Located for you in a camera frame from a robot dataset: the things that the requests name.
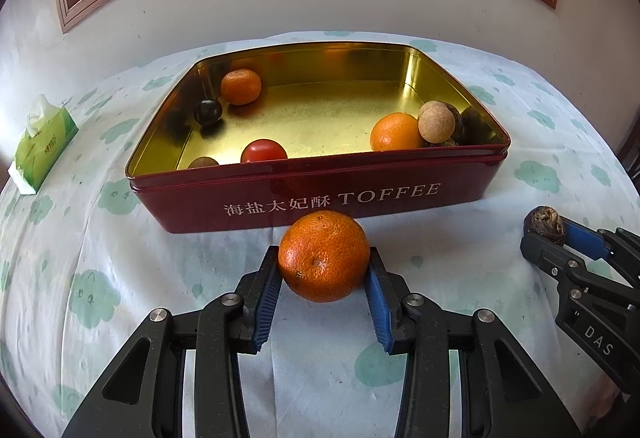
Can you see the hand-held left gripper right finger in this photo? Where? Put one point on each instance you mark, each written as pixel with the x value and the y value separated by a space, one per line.
pixel 380 313

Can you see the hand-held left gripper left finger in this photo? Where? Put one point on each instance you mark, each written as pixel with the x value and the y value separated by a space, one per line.
pixel 267 303

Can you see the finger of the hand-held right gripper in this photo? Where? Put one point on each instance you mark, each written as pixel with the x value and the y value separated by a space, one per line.
pixel 585 240
pixel 545 255

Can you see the large dark water chestnut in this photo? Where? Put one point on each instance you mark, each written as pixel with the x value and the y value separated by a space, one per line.
pixel 545 223

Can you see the large mandarin orange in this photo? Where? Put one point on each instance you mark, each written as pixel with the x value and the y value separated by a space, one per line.
pixel 322 255

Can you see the red tin box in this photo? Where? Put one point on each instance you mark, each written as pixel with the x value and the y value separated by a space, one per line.
pixel 200 213

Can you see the red tomato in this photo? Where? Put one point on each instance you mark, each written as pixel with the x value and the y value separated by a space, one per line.
pixel 264 151

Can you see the brown longan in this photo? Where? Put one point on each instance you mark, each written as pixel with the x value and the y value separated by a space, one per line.
pixel 203 163
pixel 436 122

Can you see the small dark water chestnut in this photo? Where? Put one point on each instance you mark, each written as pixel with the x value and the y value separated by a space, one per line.
pixel 452 108

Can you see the small mandarin orange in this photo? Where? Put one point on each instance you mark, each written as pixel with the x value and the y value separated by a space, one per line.
pixel 395 132

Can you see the dark cherry with stem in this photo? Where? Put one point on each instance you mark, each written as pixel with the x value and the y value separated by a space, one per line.
pixel 208 112

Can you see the medium mandarin orange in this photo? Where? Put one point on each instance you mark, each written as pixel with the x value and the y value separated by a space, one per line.
pixel 241 86

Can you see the dark wooden furniture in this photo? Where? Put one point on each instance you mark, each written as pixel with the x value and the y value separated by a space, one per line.
pixel 631 153

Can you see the cloud print bed sheet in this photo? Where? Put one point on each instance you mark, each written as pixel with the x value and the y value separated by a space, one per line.
pixel 100 243

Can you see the green tissue pack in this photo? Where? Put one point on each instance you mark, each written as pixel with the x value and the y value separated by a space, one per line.
pixel 45 148

